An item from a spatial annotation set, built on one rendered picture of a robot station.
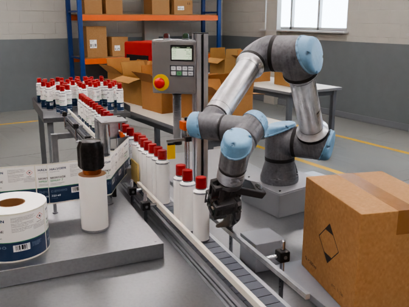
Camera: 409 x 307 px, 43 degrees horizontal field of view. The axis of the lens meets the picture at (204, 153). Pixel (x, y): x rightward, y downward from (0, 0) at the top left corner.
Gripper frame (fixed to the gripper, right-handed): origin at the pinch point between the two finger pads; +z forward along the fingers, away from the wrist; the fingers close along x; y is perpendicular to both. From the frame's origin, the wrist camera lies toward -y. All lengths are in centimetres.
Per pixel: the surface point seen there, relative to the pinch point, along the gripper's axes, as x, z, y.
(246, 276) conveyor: 18.8, -1.5, 3.6
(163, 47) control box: -66, -20, -2
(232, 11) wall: -760, 382, -411
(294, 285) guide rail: 34.3, -18.8, 1.6
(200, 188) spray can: -11.6, -5.2, 4.7
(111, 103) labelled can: -217, 122, -20
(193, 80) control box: -55, -12, -10
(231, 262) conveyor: 10.9, 2.7, 3.7
